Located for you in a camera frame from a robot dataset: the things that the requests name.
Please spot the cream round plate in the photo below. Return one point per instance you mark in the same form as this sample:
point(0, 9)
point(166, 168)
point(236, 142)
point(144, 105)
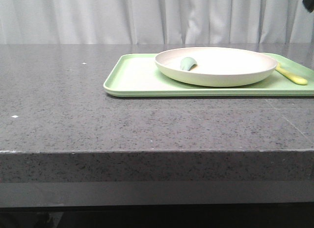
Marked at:
point(217, 67)

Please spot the yellow plastic fork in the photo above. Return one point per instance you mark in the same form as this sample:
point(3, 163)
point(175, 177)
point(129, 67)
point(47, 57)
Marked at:
point(291, 76)

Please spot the white curtain backdrop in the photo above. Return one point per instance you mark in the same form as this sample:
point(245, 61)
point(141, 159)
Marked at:
point(154, 22)

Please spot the light green serving tray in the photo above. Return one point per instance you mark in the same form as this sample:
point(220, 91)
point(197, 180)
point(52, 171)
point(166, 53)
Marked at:
point(136, 75)

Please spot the green plastic spoon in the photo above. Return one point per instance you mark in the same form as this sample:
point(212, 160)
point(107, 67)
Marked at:
point(187, 63)

